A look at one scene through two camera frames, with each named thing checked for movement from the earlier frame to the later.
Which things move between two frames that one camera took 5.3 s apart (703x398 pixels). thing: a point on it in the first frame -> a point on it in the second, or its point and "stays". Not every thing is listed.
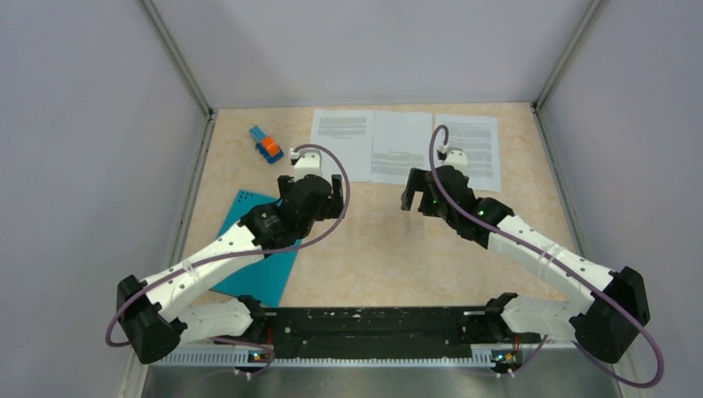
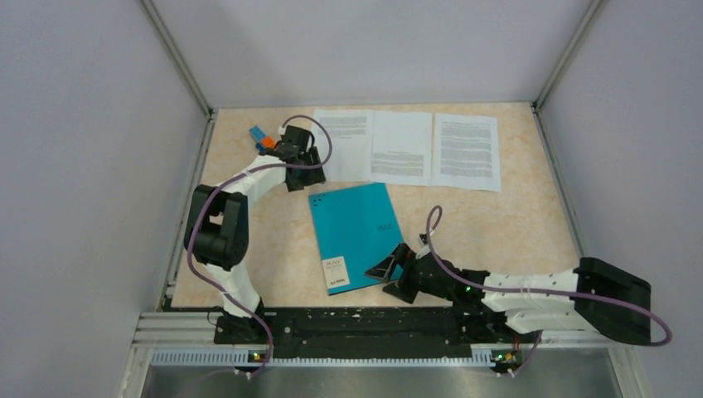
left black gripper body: (325, 214) -> (307, 176)
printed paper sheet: (477, 136) stays
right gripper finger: (415, 182) -> (404, 288)
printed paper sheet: (400, 142) stays
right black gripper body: (438, 209) -> (424, 286)
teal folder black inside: (266, 280) -> (357, 228)
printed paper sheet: (350, 134) stays
